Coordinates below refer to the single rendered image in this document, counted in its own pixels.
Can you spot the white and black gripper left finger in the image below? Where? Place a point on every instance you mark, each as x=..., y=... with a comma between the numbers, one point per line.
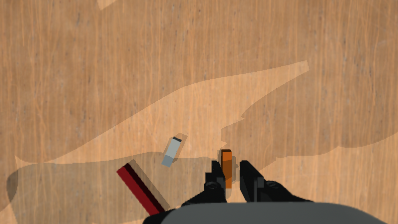
x=214, y=192

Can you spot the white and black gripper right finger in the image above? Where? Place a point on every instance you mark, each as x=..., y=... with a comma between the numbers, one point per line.
x=255, y=188

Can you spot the orange rod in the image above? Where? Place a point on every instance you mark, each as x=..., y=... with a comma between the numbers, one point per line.
x=226, y=165

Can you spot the red rod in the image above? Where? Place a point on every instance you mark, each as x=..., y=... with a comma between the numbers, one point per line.
x=140, y=190

